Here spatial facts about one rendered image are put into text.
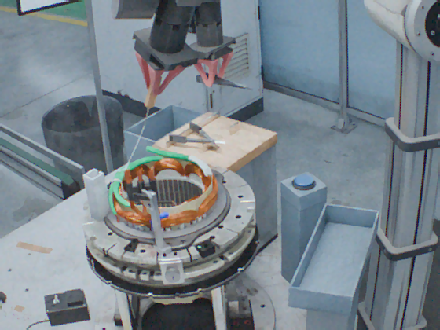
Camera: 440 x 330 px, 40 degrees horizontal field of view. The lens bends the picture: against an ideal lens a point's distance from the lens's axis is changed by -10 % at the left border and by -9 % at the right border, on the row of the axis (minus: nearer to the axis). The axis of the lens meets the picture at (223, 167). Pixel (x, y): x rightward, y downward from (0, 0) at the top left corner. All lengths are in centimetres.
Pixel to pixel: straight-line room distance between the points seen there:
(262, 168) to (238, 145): 8
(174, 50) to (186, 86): 262
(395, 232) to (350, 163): 213
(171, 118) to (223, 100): 202
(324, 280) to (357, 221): 17
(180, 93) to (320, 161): 87
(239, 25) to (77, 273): 232
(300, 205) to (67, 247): 64
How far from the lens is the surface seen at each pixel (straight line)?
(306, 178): 134
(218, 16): 137
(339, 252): 118
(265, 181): 149
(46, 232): 175
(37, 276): 160
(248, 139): 145
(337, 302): 104
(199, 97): 358
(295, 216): 135
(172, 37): 99
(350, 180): 331
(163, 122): 163
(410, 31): 107
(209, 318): 140
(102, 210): 117
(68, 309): 142
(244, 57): 370
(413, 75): 118
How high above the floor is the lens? 175
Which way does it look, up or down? 31 degrees down
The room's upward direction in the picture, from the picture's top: 4 degrees counter-clockwise
